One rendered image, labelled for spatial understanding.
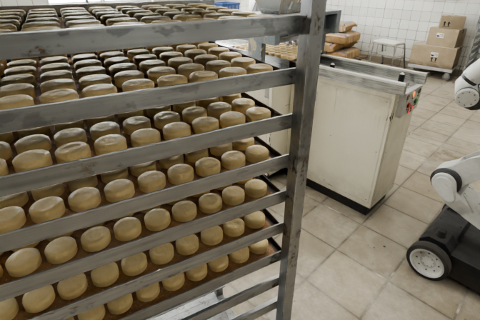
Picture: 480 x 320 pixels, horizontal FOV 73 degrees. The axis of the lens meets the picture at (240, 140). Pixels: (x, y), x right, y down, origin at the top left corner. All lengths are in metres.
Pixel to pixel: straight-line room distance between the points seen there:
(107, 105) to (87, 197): 0.18
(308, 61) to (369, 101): 1.41
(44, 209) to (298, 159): 0.45
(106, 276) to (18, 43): 0.44
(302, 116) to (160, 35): 0.29
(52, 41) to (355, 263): 1.80
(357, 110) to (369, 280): 0.92
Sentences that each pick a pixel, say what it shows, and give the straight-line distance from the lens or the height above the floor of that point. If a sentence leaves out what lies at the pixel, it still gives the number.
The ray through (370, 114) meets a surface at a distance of 2.00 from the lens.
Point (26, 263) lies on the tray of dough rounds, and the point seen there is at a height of 0.97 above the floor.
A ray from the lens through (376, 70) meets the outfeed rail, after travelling 2.27.
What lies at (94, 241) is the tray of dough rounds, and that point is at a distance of 0.66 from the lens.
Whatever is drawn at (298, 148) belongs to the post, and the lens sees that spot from 0.65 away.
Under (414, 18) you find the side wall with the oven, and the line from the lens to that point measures 6.33.
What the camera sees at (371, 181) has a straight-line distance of 2.15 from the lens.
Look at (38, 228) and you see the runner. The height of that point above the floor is 1.06.
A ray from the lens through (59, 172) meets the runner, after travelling 0.53.
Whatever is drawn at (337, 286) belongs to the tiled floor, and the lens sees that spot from 1.86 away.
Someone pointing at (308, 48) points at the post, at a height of 1.29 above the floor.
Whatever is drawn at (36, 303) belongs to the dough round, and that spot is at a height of 0.88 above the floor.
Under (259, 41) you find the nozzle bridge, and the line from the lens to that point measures 2.12.
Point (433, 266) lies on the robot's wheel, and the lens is 2.02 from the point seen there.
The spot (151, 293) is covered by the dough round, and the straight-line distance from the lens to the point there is 0.79.
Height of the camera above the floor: 1.39
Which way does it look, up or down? 27 degrees down
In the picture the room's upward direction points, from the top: straight up
